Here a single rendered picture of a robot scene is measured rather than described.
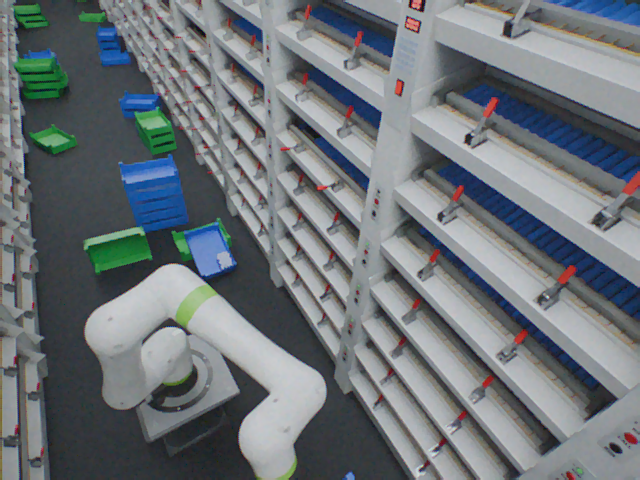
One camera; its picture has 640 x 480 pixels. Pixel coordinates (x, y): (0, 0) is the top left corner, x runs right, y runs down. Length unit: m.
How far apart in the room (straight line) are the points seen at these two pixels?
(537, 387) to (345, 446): 1.01
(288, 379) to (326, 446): 0.91
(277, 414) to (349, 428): 1.00
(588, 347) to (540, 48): 0.49
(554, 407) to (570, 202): 0.43
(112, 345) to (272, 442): 0.42
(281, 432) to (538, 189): 0.65
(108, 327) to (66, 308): 1.42
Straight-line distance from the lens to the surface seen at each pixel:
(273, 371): 0.92
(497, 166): 0.79
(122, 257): 2.53
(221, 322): 0.97
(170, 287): 1.03
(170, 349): 1.39
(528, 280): 0.87
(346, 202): 1.25
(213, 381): 1.58
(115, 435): 1.93
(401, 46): 0.92
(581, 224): 0.73
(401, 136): 0.95
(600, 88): 0.68
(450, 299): 1.03
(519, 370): 0.98
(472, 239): 0.91
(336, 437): 1.81
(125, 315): 1.00
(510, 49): 0.75
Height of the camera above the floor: 1.69
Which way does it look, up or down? 43 degrees down
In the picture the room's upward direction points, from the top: 5 degrees clockwise
